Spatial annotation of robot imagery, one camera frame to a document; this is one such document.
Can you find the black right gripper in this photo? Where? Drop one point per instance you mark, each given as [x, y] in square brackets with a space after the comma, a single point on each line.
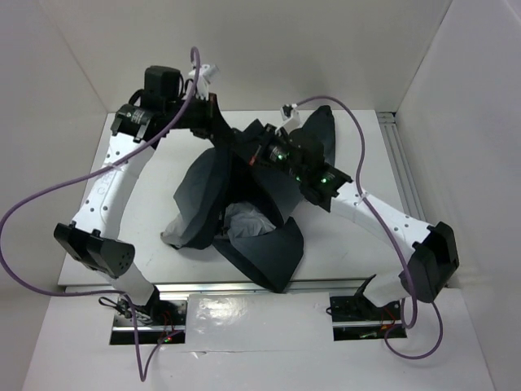
[266, 137]

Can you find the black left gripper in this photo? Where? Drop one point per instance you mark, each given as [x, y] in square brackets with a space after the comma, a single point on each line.
[212, 124]

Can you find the dark navy jacket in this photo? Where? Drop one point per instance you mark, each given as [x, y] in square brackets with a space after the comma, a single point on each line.
[244, 212]

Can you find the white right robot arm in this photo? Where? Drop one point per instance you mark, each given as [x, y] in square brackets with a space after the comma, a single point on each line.
[427, 253]

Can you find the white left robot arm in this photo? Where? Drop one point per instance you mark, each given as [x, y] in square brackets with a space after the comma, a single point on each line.
[91, 237]

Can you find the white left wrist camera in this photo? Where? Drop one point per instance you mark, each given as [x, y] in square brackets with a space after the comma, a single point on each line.
[207, 73]

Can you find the aluminium side rail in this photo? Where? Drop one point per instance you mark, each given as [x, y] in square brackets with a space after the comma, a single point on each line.
[400, 165]

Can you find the aluminium front rail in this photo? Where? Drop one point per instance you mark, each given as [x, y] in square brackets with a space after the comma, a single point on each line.
[307, 285]

